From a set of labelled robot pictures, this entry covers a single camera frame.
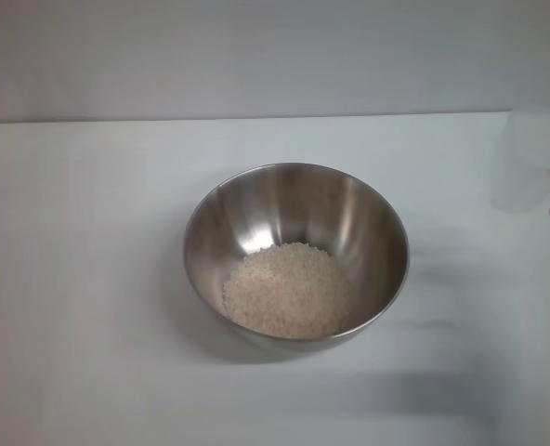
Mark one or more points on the clear plastic measuring cup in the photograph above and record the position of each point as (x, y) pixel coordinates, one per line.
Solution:
(526, 158)

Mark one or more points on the stainless steel bowl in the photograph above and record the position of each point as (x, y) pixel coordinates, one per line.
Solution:
(303, 209)

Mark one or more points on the white rice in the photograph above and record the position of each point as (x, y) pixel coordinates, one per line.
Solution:
(289, 292)

